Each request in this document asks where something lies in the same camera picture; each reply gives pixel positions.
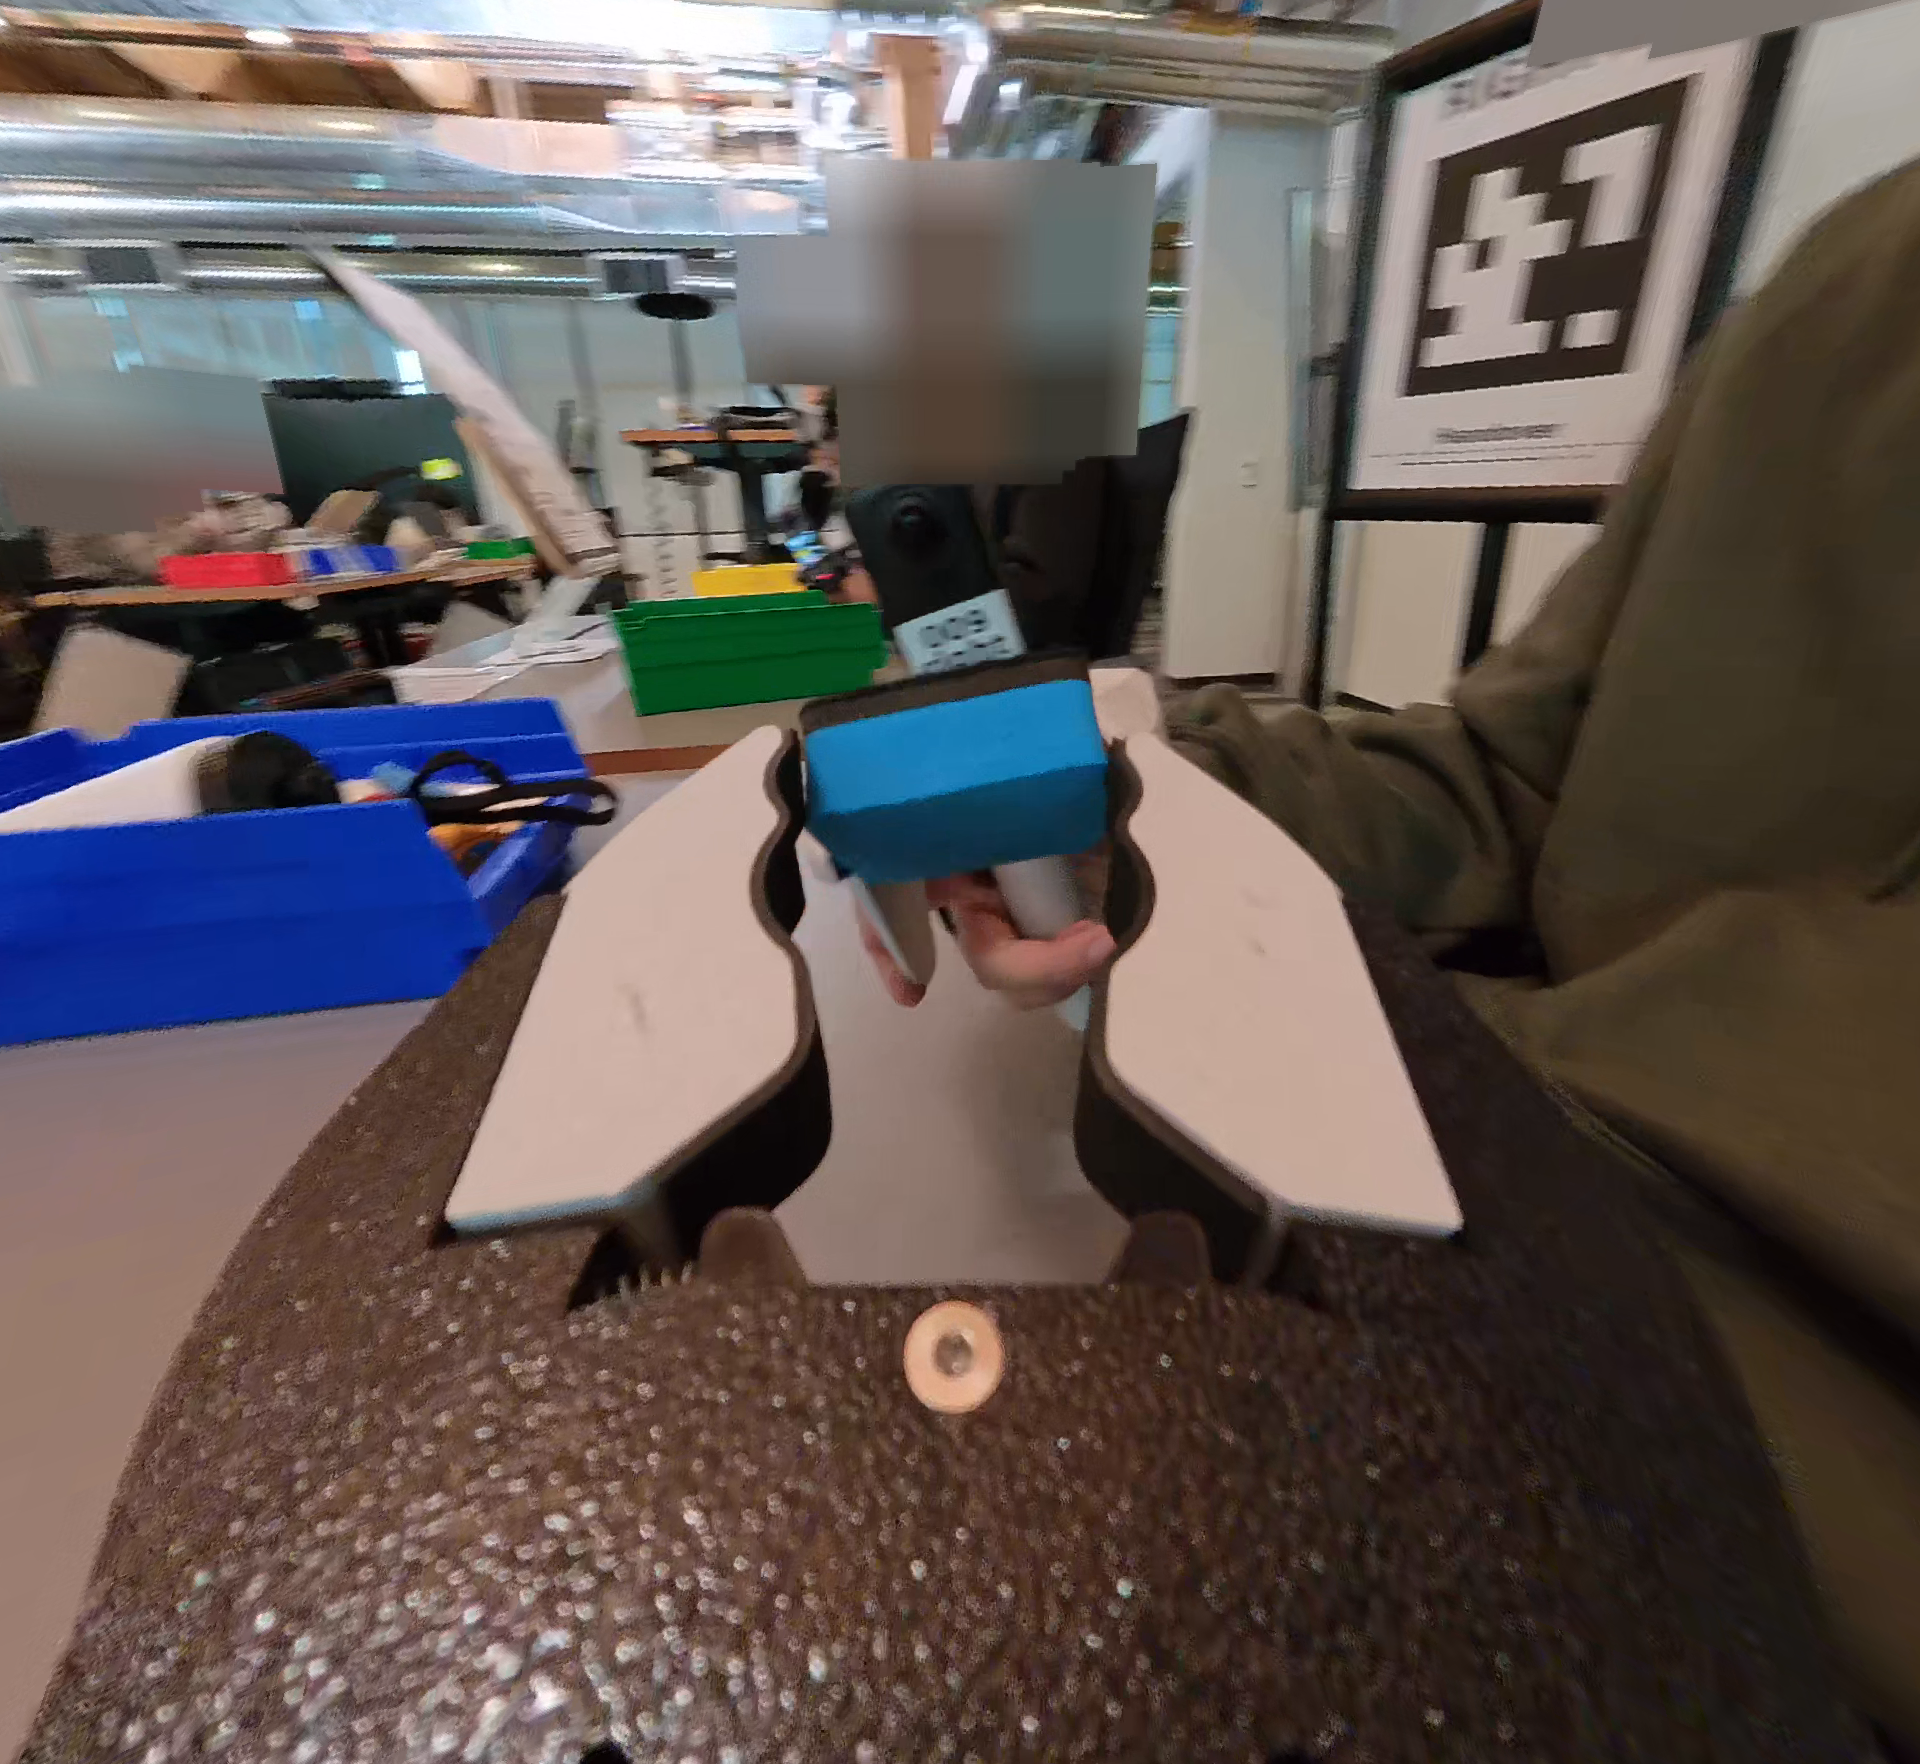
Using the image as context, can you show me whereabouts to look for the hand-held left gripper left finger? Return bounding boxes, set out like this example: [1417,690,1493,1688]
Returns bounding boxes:
[445,726,834,1263]

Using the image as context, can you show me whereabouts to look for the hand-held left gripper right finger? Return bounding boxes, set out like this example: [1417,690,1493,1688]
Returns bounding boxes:
[1074,732,1464,1288]

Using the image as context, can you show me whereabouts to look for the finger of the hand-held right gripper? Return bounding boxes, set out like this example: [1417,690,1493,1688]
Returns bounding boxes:
[843,877,943,1005]
[1085,663,1171,744]

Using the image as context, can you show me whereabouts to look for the blue foam pad black backing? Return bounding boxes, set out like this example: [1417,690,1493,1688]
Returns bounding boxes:
[801,652,1111,890]

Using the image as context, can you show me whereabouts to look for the black webbing strap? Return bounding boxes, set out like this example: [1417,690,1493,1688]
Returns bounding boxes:
[408,749,621,830]

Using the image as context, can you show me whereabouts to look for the blue plastic bin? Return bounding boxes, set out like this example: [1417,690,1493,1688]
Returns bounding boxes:
[0,699,585,1048]

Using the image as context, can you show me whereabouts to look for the person's right forearm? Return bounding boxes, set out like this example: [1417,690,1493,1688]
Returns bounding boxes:
[1163,684,1545,973]

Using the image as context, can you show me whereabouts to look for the person's right hand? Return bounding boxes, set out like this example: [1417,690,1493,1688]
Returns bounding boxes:
[860,876,1123,1012]

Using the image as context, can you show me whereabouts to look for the black office chair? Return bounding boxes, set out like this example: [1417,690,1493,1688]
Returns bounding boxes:
[1110,413,1195,663]

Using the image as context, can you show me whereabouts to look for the green plastic bin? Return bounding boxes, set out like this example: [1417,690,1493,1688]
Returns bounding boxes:
[611,594,885,719]

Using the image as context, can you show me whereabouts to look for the wooden standing desk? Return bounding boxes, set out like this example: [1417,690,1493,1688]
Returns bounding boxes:
[623,427,834,567]

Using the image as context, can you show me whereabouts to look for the grey topped table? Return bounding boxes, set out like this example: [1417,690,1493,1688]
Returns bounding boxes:
[398,654,1171,776]

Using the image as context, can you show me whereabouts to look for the black easel stand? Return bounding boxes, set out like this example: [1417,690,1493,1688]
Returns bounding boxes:
[1297,490,1518,710]

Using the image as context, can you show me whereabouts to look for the instruction board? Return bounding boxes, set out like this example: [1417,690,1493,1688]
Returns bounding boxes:
[305,241,623,574]

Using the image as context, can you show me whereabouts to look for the wooden column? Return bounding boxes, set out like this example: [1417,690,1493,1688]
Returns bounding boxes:
[875,33,947,160]

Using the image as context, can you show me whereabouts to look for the person's olive hoodie torso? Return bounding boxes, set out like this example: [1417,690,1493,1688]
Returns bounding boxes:
[1350,153,1920,1764]

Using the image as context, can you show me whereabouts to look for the white bottle black cap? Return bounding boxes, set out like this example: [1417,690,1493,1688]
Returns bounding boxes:
[0,729,343,835]

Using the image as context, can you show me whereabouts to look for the black framed sign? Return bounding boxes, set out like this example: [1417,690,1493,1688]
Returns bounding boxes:
[1343,0,1804,497]

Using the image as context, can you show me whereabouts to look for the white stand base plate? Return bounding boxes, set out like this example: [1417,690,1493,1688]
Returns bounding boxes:
[510,574,623,663]

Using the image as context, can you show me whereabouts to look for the silver ventilation duct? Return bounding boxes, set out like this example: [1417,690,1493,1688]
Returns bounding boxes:
[0,91,825,243]
[988,10,1397,124]

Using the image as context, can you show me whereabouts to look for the black wall monitor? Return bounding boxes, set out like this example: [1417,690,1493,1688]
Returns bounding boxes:
[263,391,484,529]

